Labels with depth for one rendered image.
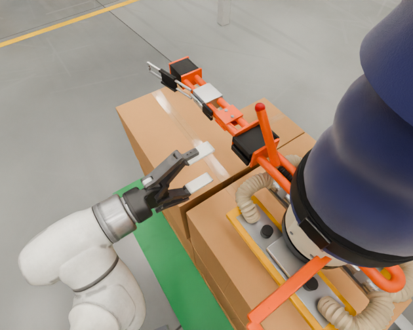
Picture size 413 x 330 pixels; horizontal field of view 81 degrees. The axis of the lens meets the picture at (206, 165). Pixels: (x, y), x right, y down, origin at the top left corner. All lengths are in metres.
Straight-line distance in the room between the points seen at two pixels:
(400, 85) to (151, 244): 1.73
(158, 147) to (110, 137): 1.44
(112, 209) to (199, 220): 0.40
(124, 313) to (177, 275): 1.21
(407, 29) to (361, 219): 0.21
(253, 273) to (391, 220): 0.54
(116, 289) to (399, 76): 0.54
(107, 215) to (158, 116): 0.70
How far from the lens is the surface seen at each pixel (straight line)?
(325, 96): 2.93
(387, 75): 0.26
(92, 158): 2.34
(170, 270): 1.78
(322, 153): 0.38
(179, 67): 0.82
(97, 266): 0.54
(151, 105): 1.19
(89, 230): 0.52
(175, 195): 0.59
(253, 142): 0.62
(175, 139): 1.03
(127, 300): 0.58
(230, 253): 0.82
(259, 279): 0.82
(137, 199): 0.52
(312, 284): 0.62
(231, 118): 0.67
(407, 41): 0.26
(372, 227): 0.37
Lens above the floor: 1.74
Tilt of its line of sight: 57 degrees down
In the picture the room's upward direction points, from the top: straight up
